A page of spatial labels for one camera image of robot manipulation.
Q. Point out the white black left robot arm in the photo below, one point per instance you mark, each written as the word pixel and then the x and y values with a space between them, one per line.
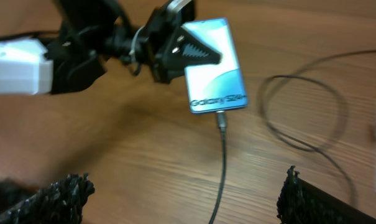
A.
pixel 72 58

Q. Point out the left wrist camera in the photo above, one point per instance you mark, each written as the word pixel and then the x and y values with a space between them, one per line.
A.
pixel 183 10

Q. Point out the blue screen smartphone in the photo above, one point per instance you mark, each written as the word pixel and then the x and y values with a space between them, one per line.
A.
pixel 215 87

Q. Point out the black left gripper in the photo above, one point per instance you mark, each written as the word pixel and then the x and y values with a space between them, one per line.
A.
pixel 169 48

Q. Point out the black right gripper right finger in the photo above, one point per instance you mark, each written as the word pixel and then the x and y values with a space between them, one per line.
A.
pixel 300 202

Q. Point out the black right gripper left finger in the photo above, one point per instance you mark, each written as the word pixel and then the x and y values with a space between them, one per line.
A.
pixel 61 202

